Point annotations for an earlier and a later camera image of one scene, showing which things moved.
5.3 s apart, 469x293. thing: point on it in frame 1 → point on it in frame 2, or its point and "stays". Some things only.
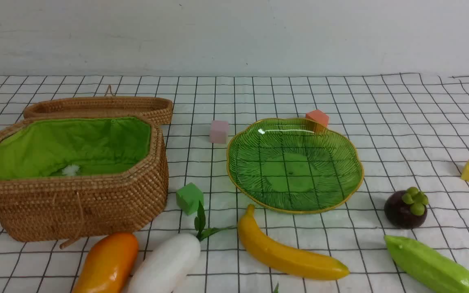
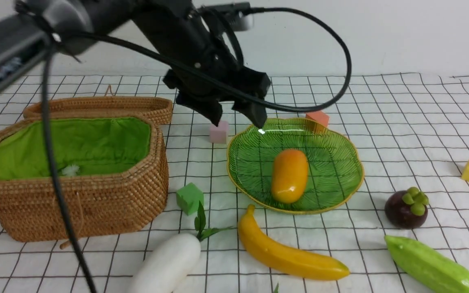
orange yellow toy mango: x=110 y=265 → x=289 y=174
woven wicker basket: x=60 y=179 stays
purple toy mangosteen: x=406 y=209 stays
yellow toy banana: x=285 y=257 stays
